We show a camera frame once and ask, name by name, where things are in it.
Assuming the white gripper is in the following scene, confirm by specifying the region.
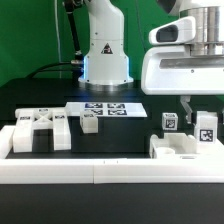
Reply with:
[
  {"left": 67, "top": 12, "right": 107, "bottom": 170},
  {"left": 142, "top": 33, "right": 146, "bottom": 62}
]
[{"left": 141, "top": 45, "right": 224, "bottom": 125}]

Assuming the white chair seat part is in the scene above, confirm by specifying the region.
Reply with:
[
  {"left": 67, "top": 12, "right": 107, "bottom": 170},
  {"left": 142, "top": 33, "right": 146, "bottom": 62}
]
[{"left": 148, "top": 132, "right": 214, "bottom": 160}]

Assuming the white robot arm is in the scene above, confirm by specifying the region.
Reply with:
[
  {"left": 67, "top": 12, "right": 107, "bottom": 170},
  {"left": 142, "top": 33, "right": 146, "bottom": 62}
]
[{"left": 63, "top": 0, "right": 224, "bottom": 110}]

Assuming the white chair back part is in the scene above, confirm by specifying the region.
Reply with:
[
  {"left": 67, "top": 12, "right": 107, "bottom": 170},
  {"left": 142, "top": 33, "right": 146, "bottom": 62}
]
[{"left": 13, "top": 107, "right": 71, "bottom": 153}]

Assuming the white U-shaped fence frame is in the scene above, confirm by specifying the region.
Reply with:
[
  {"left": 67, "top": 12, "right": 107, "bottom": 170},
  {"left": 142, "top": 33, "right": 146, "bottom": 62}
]
[{"left": 0, "top": 126, "right": 224, "bottom": 184}]

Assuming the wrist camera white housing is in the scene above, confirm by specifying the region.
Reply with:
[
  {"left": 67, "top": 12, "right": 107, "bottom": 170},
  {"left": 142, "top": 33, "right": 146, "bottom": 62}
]
[{"left": 149, "top": 16, "right": 196, "bottom": 45}]

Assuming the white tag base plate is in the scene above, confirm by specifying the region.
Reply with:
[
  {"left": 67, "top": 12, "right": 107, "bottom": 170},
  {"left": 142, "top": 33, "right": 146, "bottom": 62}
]
[{"left": 65, "top": 102, "right": 147, "bottom": 117}]

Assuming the black cable bundle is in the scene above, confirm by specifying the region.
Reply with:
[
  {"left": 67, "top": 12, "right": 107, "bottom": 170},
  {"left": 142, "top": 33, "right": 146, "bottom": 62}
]
[{"left": 26, "top": 61, "right": 84, "bottom": 80}]

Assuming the white hanging cable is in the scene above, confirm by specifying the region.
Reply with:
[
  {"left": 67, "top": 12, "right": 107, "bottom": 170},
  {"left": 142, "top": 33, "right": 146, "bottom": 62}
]
[{"left": 53, "top": 0, "right": 64, "bottom": 80}]

